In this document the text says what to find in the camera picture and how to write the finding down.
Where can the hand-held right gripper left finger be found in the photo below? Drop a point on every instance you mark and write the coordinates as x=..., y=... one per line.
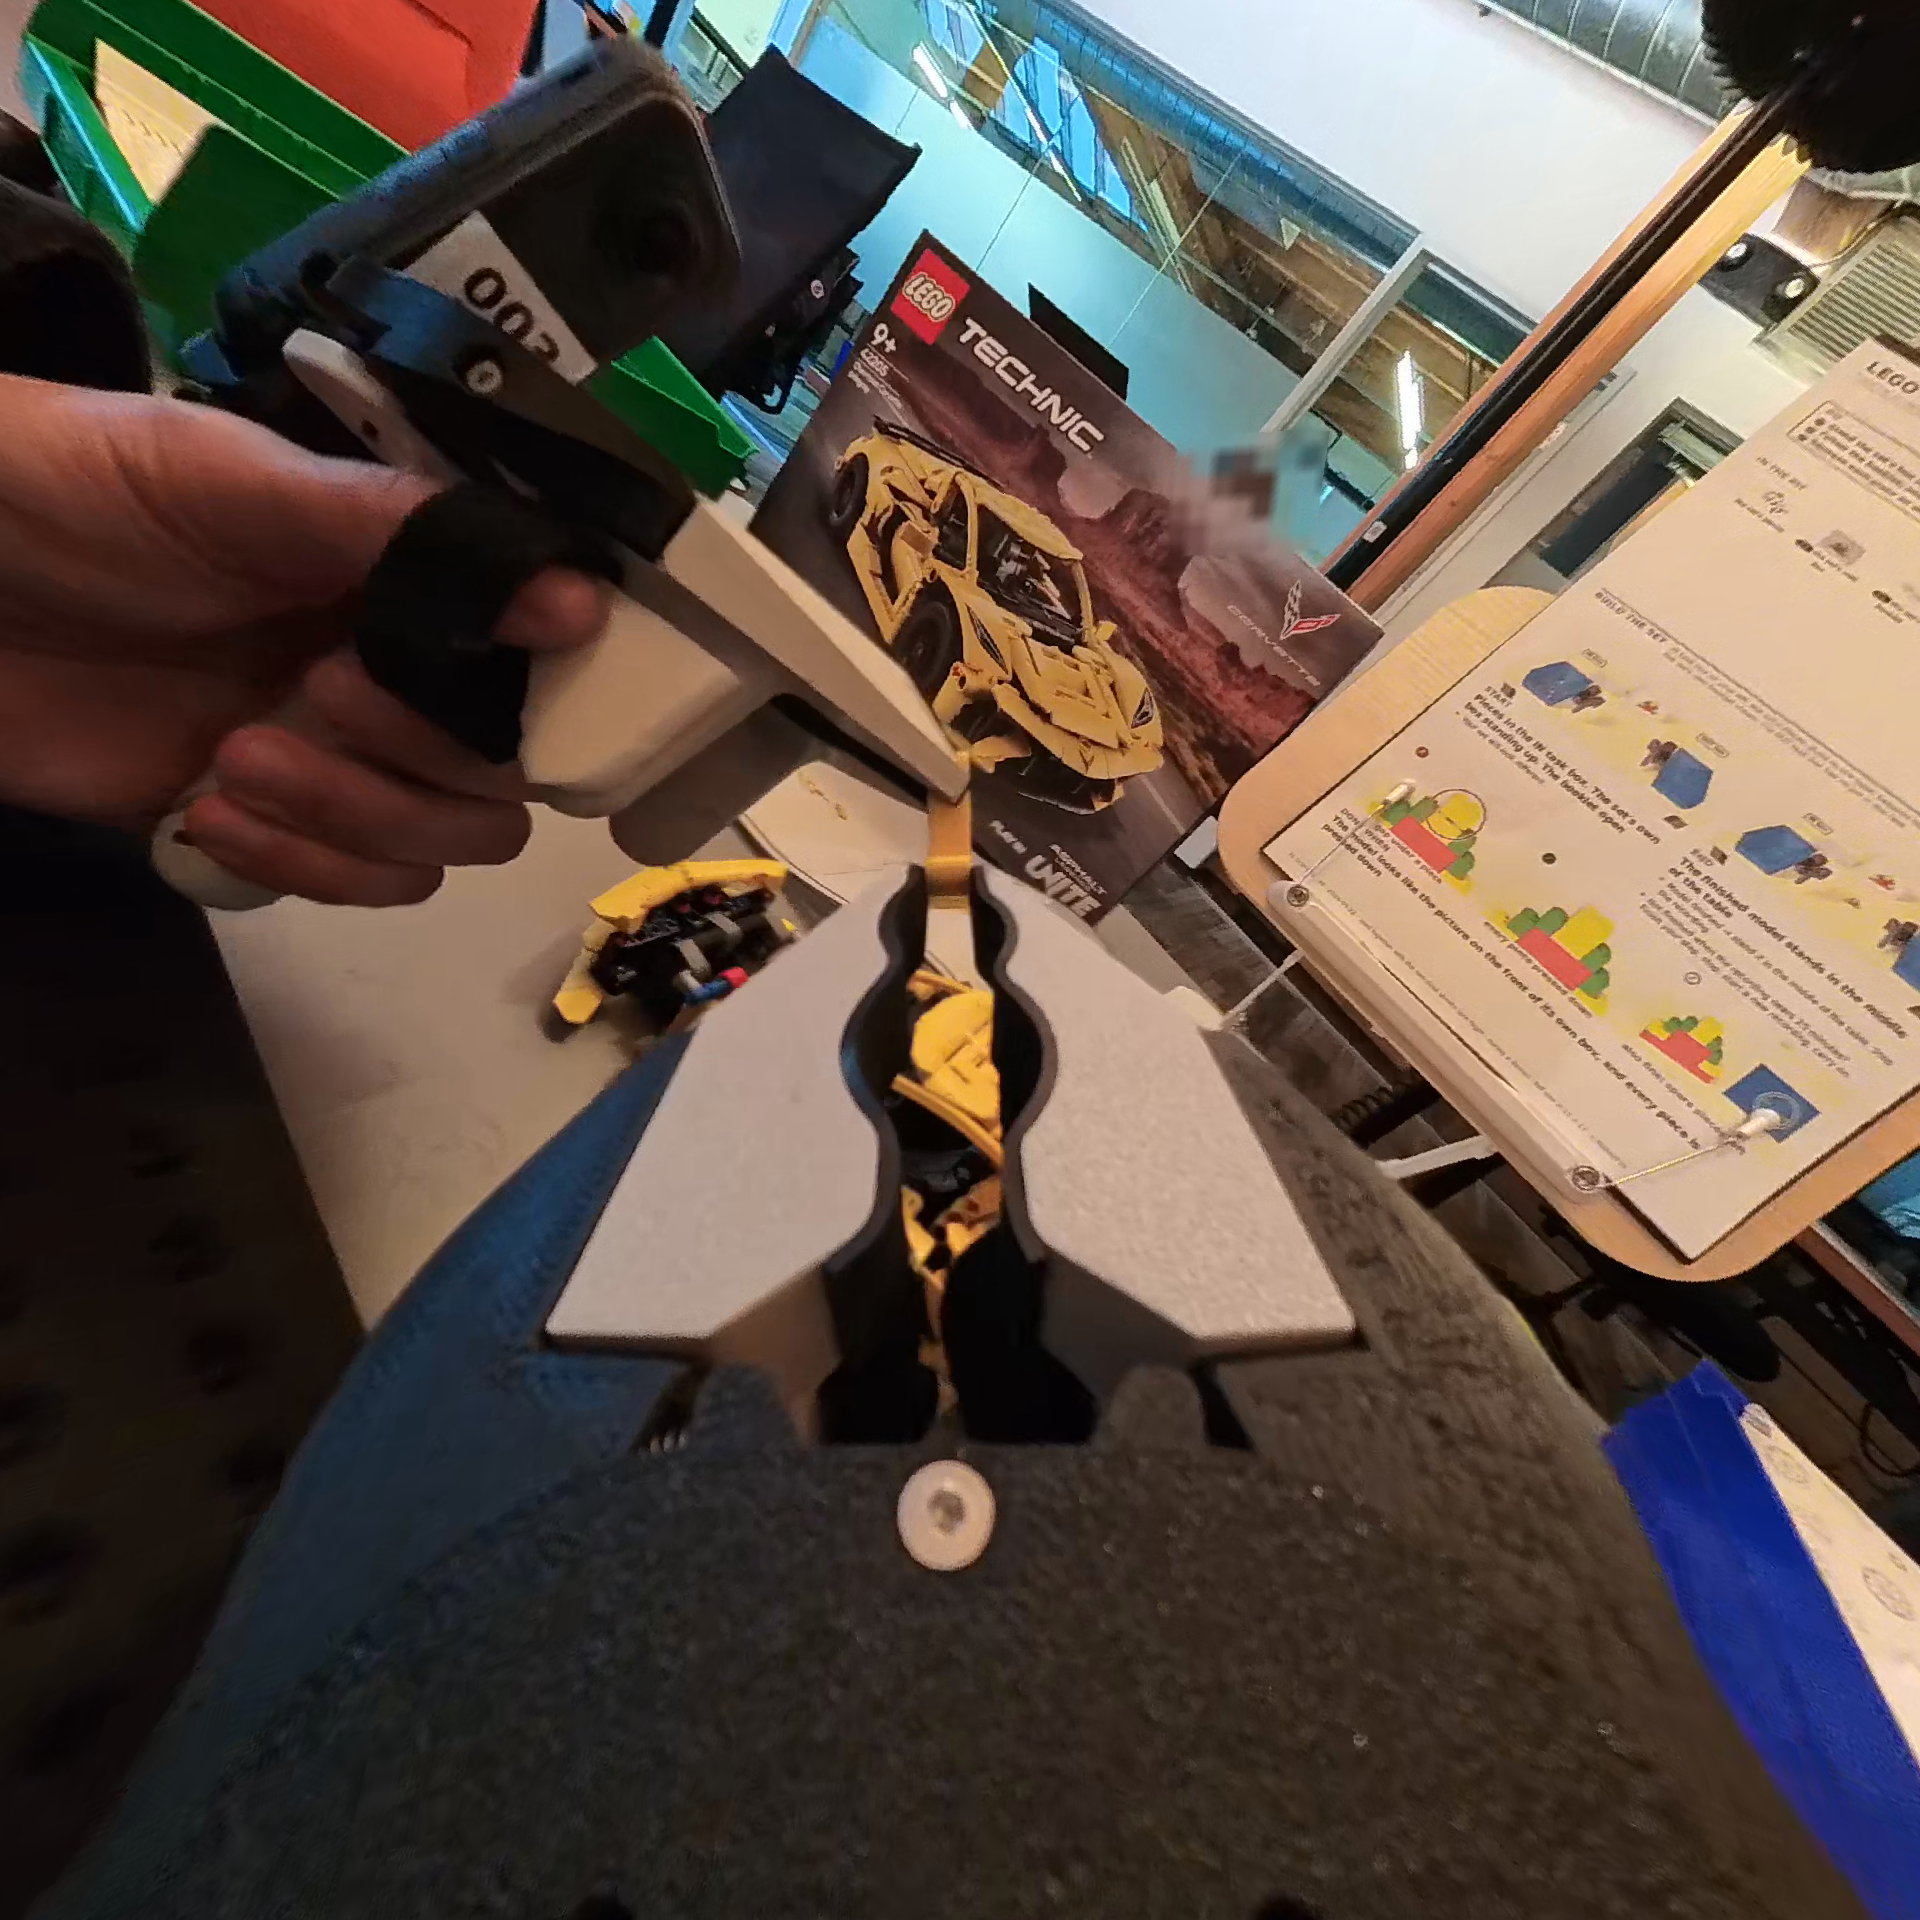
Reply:
x=734, y=1184

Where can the blue plastic bin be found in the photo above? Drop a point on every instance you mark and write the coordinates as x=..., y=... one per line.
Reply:
x=1725, y=1621

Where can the person's left hand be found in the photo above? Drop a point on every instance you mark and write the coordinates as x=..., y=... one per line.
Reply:
x=150, y=569

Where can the yellow toy brick car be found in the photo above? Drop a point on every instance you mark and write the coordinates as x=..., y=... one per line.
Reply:
x=662, y=891

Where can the red plastic bin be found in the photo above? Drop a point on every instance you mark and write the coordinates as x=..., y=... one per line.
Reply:
x=375, y=60

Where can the green plastic storage bin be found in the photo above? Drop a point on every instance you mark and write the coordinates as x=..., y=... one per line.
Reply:
x=224, y=225

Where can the white instruction booklet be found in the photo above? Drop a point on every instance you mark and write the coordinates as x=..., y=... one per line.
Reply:
x=839, y=856

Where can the wooden board with instruction sheet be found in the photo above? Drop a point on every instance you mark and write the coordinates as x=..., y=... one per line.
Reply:
x=1652, y=825

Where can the toy car set box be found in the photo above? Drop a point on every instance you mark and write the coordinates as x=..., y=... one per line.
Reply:
x=1049, y=600

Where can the dark perforated panel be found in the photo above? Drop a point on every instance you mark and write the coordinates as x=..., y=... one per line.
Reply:
x=119, y=1348

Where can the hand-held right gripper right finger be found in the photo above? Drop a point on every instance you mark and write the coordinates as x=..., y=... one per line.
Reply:
x=1184, y=1184

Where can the black fuzzy microphone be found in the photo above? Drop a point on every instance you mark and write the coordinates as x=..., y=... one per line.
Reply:
x=1829, y=75

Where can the grey desk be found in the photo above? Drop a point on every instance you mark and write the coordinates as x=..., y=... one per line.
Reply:
x=452, y=1049

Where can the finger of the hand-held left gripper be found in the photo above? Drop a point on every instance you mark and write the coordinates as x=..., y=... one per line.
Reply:
x=839, y=661

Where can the person's left forearm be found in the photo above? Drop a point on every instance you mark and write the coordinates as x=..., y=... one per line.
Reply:
x=60, y=284

